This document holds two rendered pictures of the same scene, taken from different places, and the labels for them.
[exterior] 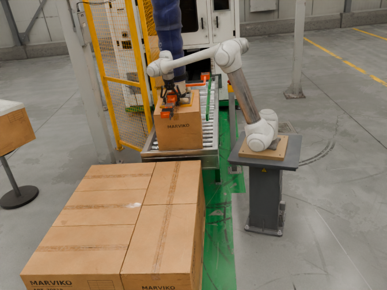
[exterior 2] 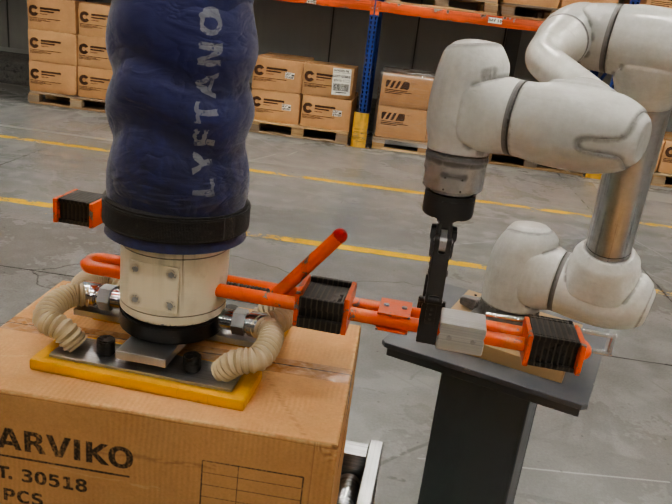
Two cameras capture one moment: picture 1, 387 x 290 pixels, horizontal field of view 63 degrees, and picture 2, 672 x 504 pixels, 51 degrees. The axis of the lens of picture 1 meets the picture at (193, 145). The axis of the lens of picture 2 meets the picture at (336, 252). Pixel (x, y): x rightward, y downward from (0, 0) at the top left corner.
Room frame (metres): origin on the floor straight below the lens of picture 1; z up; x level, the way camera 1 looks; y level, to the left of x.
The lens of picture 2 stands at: (2.57, 1.14, 1.52)
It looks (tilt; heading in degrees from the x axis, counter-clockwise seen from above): 19 degrees down; 271
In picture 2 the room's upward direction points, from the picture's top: 7 degrees clockwise
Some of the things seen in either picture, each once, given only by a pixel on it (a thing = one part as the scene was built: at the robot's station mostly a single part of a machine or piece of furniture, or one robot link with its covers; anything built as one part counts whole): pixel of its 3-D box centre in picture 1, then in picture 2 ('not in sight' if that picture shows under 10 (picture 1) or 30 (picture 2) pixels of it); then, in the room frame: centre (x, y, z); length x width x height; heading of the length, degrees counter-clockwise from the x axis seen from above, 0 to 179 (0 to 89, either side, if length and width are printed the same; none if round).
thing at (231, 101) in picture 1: (232, 130); not in sight; (3.00, -0.43, 0.50); 0.07 x 0.07 x 1.00; 83
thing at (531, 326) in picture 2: (166, 113); (551, 345); (2.24, 0.18, 1.08); 0.08 x 0.07 x 0.05; 173
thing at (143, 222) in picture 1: (133, 226); not in sight; (1.86, 0.52, 0.34); 1.20 x 1.00 x 0.40; 173
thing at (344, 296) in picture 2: (172, 96); (325, 303); (2.59, 0.13, 1.08); 0.10 x 0.08 x 0.06; 83
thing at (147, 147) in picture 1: (164, 113); not in sight; (3.69, 0.32, 0.50); 2.31 x 0.05 x 0.19; 173
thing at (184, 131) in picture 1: (180, 120); (172, 447); (2.83, 0.10, 0.75); 0.60 x 0.40 x 0.40; 177
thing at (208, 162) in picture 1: (180, 163); not in sight; (2.49, 0.14, 0.47); 0.70 x 0.03 x 0.15; 83
